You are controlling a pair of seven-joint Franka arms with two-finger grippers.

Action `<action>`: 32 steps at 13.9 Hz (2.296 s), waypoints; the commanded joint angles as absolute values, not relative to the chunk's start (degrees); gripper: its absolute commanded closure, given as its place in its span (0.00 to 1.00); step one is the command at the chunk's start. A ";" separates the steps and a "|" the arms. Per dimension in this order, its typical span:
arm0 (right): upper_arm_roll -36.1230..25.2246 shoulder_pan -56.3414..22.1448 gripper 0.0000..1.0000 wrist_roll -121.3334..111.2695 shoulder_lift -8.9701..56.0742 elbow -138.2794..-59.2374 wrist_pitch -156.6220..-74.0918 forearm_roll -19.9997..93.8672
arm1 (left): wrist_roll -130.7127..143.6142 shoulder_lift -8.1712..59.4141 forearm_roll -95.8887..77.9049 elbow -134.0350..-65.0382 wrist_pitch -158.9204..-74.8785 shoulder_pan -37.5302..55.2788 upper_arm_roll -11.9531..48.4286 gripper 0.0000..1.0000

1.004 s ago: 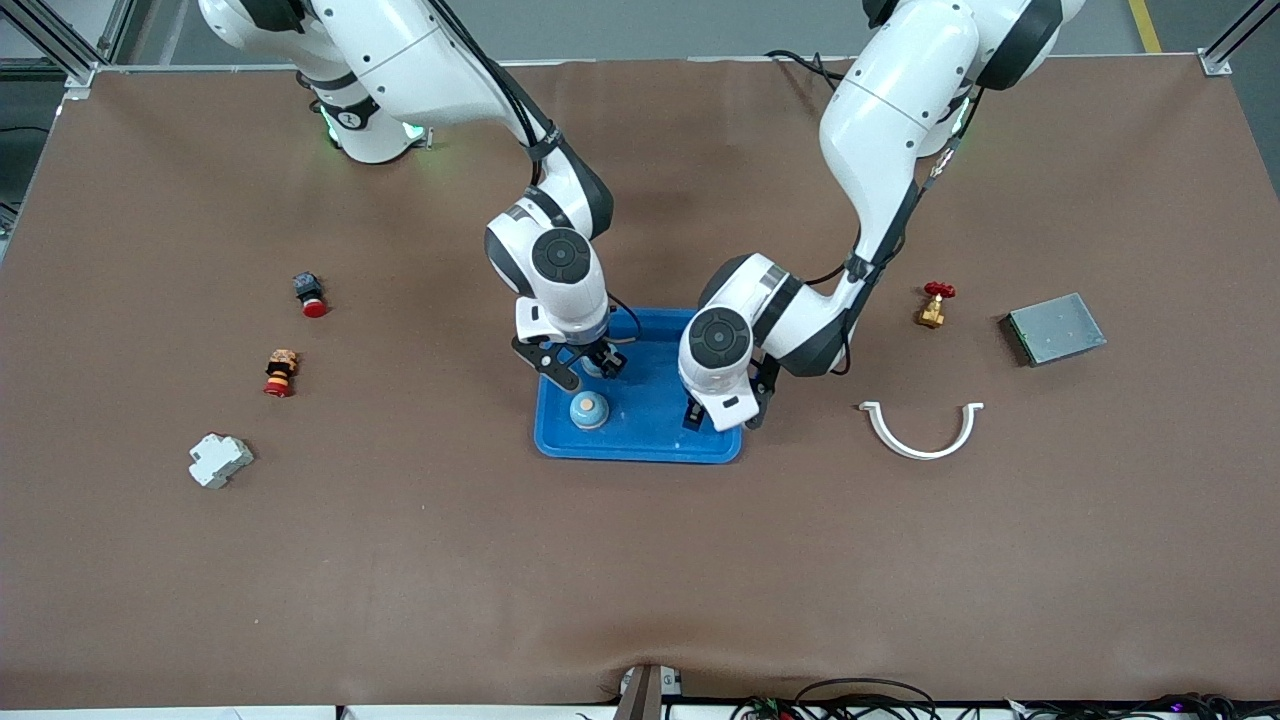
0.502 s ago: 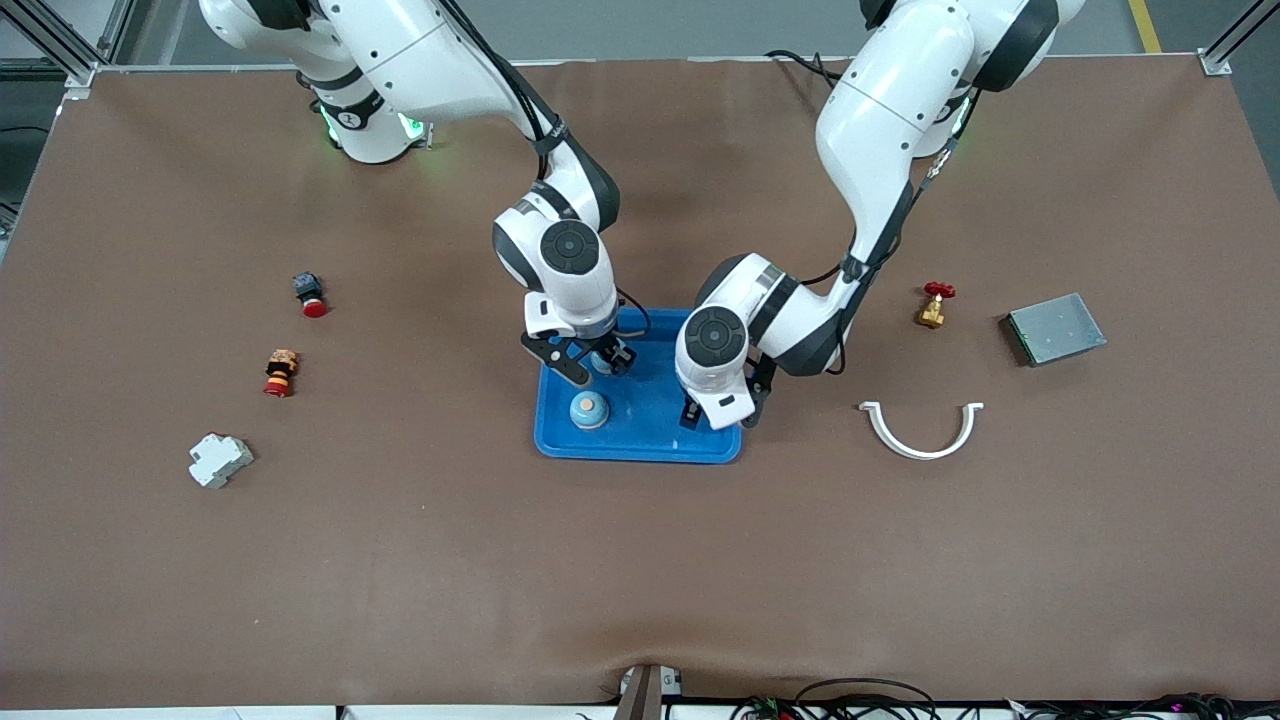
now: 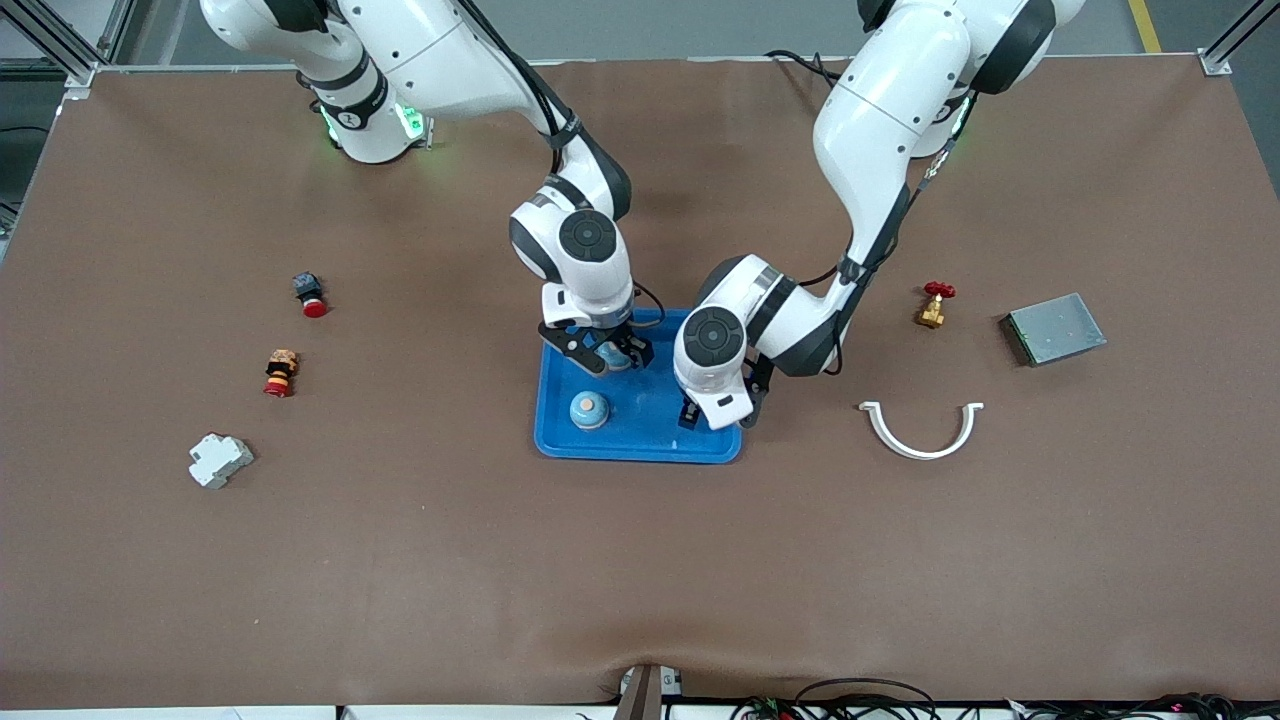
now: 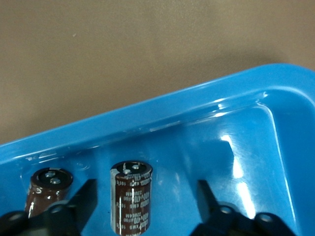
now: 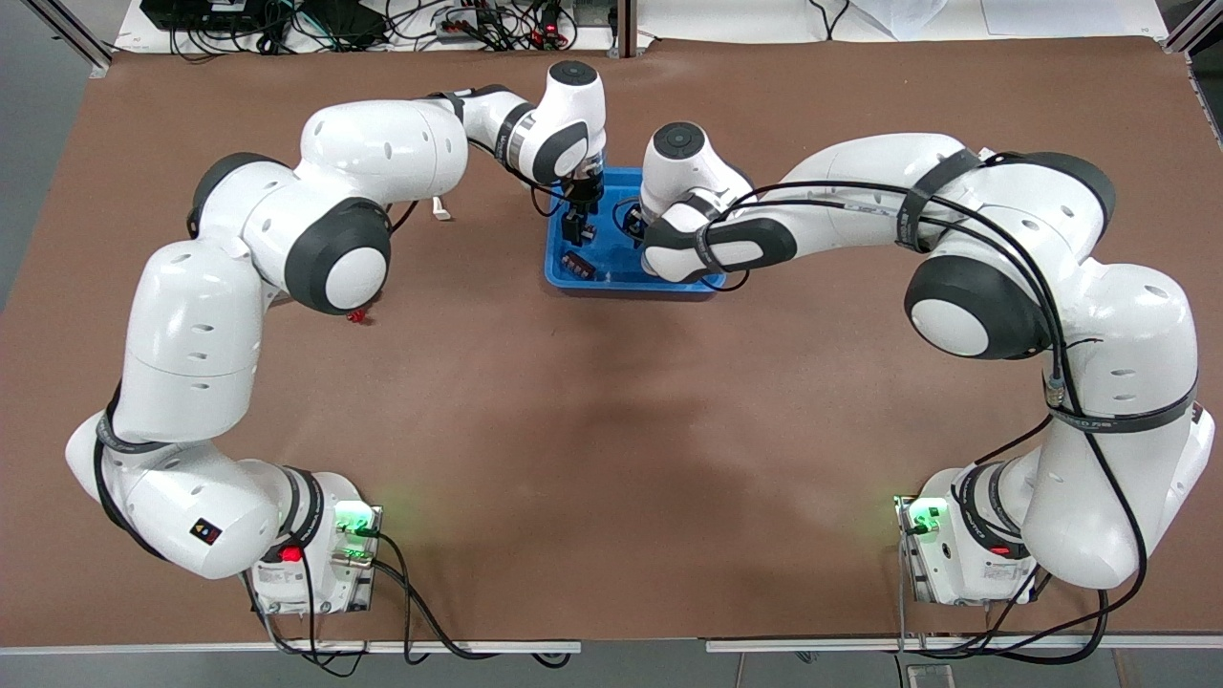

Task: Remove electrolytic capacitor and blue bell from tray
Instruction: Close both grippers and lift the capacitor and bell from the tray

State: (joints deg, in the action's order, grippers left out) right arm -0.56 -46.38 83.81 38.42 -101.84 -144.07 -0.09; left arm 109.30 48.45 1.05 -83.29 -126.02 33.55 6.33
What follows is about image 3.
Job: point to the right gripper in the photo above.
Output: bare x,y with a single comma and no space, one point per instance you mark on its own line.
636,349

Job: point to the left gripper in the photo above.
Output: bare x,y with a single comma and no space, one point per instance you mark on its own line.
757,386

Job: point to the blue bell with orange button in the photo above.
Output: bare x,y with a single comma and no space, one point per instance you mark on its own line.
612,357
589,410

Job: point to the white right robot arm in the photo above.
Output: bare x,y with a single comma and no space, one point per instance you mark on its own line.
440,60

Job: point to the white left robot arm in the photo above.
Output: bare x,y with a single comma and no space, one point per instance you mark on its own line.
880,130

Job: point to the blue plastic tray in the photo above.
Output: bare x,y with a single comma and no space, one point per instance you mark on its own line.
640,420

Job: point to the brown table mat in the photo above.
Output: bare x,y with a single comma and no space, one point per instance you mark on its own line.
640,560

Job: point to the red button with black body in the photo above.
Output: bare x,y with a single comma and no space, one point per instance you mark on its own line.
314,306

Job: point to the red yellow emergency stop button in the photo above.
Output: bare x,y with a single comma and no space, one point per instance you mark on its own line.
280,372

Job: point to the grey metal box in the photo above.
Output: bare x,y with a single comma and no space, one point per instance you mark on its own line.
1055,330

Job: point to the white circuit breaker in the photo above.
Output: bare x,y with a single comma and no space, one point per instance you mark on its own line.
218,460

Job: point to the white curved plastic bracket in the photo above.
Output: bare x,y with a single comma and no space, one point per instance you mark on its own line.
915,452

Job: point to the white table edge rail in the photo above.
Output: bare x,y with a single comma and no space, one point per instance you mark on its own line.
150,714

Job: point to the aluminium frame post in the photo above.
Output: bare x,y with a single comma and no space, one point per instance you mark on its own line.
1218,60
60,42

